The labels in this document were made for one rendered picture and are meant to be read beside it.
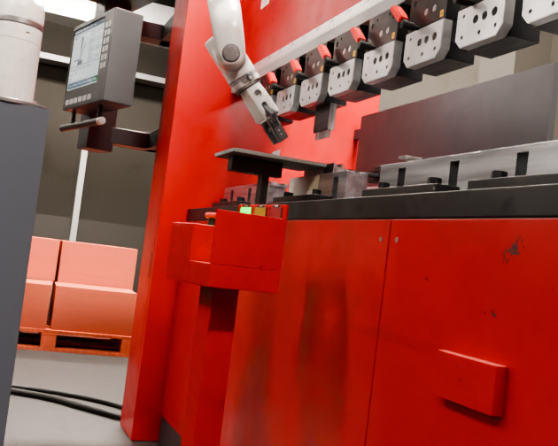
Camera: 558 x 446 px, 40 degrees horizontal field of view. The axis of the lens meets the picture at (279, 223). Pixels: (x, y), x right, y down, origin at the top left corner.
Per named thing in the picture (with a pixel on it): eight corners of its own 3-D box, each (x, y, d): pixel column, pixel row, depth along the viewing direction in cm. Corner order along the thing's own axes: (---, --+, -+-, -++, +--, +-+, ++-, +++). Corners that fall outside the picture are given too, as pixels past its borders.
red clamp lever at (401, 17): (391, 2, 170) (404, 22, 162) (406, 6, 171) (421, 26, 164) (387, 10, 171) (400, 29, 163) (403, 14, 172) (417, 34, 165)
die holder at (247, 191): (221, 212, 290) (225, 188, 290) (236, 214, 292) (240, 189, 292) (267, 211, 243) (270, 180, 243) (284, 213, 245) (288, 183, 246)
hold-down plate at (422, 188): (360, 203, 171) (361, 188, 171) (382, 205, 172) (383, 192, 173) (434, 198, 142) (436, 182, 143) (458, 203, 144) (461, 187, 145)
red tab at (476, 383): (431, 394, 120) (437, 349, 120) (443, 395, 120) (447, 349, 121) (491, 417, 106) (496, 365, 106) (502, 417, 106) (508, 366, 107)
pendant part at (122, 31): (61, 110, 326) (73, 26, 328) (89, 116, 333) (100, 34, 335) (102, 100, 289) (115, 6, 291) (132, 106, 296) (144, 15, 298)
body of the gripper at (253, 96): (261, 73, 205) (283, 110, 207) (253, 80, 215) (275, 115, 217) (238, 88, 204) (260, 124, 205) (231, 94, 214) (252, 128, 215)
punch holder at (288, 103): (274, 116, 244) (281, 65, 245) (298, 121, 247) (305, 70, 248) (291, 110, 230) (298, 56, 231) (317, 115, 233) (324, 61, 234)
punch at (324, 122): (312, 140, 221) (315, 107, 222) (318, 141, 222) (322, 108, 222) (326, 136, 212) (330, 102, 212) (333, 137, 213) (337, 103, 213)
